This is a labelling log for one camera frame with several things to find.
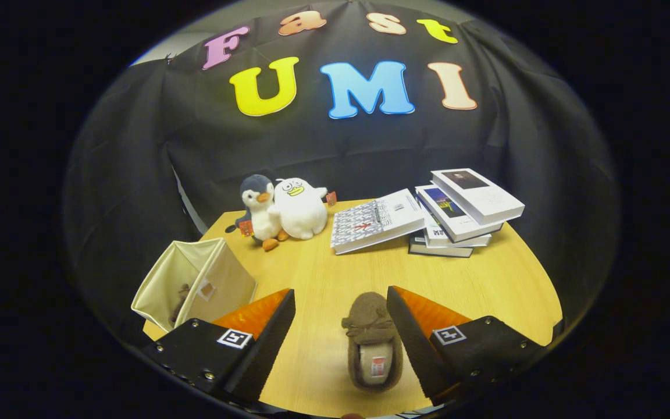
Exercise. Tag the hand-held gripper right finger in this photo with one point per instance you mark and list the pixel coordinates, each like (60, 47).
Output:
(413, 349)

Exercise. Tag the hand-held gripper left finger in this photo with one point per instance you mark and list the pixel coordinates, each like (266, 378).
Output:
(265, 349)

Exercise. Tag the beige fabric storage box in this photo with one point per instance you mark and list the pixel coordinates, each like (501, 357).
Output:
(227, 285)

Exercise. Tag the dark grey book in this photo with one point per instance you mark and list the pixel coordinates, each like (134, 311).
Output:
(439, 251)

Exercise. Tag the white thin book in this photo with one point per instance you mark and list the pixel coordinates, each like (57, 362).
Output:
(439, 240)

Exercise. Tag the grey penguin plush toy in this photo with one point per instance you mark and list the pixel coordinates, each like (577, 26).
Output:
(262, 218)

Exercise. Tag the patterned cover book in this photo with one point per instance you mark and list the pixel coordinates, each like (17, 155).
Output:
(370, 224)

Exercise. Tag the white duck plush toy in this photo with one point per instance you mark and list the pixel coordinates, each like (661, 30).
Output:
(303, 212)

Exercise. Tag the white book dark photo cover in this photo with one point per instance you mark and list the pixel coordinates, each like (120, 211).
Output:
(480, 195)

